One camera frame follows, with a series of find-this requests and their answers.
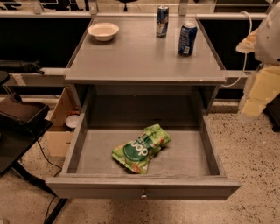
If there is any open grey top drawer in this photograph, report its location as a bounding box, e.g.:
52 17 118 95
45 87 242 201

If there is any black tray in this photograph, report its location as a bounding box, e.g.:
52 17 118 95
0 94 49 125

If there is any drawer knob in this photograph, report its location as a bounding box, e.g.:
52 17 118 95
141 190 148 200

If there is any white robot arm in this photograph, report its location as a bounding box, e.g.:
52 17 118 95
236 2 280 122

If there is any dark blue soda can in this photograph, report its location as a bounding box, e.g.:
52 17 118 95
178 22 198 57

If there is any cardboard box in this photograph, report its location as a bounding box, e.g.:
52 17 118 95
45 87 79 158

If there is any green rice chip bag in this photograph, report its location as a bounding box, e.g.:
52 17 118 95
112 124 171 174

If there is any silver blue energy drink can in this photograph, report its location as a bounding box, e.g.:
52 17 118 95
157 5 169 38

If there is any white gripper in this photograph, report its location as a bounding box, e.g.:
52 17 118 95
237 66 280 122

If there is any grey cabinet counter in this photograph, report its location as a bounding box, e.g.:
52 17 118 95
64 15 228 115

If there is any white cable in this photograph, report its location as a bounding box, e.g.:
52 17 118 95
220 10 254 88

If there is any black side table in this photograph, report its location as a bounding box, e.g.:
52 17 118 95
0 70 68 224

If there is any black floor cable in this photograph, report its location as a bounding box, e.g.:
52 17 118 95
36 139 63 224

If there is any white bowl in box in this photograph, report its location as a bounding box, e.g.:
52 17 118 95
65 115 79 129

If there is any white bowl on counter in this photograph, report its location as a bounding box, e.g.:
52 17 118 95
87 23 119 42

